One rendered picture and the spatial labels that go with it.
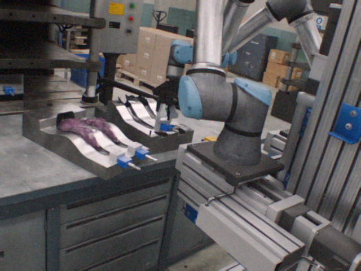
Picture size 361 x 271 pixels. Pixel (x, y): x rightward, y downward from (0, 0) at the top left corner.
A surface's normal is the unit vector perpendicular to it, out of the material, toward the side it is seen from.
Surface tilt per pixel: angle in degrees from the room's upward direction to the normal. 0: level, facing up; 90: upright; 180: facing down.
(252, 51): 90
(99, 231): 90
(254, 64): 90
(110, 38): 90
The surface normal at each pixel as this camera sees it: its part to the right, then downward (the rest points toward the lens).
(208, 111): 0.11, 0.63
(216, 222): -0.78, 0.10
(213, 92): 0.23, -0.11
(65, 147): -0.51, 0.23
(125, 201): 0.65, 0.38
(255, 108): 0.16, 0.39
